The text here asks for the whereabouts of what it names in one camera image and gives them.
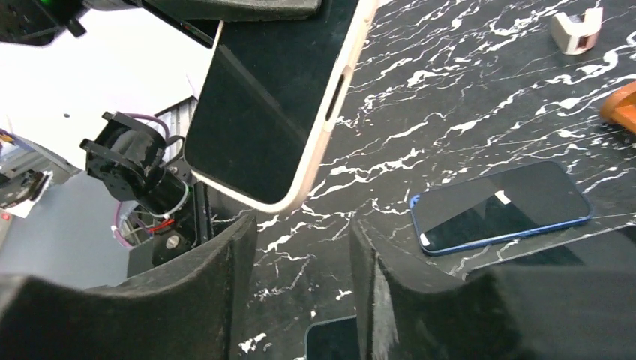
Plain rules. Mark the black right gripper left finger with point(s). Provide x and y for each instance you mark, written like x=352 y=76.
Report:
x=192 y=307

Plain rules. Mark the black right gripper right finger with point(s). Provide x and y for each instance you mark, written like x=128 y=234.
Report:
x=573 y=301

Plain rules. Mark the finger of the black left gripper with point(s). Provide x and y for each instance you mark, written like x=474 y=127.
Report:
x=236 y=10

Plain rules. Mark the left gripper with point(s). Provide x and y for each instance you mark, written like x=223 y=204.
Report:
x=127 y=156

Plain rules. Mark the phone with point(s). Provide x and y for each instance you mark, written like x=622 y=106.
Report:
x=269 y=103
x=335 y=339
x=523 y=201

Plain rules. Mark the orange wooden shelf rack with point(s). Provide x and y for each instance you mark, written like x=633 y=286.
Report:
x=619 y=107

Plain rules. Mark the pink white stapler on table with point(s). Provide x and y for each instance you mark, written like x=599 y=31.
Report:
x=575 y=35

